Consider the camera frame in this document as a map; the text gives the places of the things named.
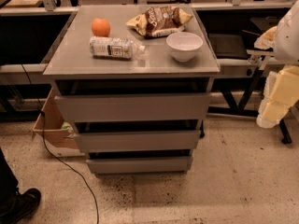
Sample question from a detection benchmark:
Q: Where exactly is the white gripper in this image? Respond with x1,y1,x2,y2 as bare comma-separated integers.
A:
256,66,299,129

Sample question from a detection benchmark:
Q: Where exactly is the grey drawer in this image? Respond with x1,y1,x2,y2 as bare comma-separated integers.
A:
74,131,199,153
55,93,210,122
86,156,192,174

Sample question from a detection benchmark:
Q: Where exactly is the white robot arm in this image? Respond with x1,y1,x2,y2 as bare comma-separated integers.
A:
254,1,299,128

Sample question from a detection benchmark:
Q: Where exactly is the grey top drawer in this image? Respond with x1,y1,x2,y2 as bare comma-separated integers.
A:
55,93,210,122

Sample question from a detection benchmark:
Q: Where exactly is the grey bottom drawer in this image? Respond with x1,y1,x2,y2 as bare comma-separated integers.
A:
86,156,192,174

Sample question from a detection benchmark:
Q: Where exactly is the grey drawer cabinet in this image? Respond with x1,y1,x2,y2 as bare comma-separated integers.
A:
42,5,221,175

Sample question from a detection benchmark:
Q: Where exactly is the white bowl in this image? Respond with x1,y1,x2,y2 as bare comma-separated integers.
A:
166,32,204,62

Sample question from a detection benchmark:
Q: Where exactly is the brown chip bag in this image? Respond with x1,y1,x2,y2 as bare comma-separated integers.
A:
126,6,193,38

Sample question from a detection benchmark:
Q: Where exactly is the clear plastic water bottle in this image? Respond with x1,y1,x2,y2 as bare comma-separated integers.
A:
89,36,145,60

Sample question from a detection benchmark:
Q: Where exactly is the orange fruit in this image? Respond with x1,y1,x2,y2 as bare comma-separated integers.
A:
92,19,110,37

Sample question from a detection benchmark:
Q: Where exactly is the cardboard box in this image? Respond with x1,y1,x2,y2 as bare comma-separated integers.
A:
33,91,83,157

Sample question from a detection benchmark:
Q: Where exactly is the black shoe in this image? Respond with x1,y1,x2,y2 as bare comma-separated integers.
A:
0,188,41,224

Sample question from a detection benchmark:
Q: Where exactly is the dark trouser leg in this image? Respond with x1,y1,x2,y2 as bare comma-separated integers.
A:
0,148,19,210

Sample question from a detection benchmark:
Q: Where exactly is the black floor cable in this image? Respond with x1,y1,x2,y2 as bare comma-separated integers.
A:
20,63,100,224

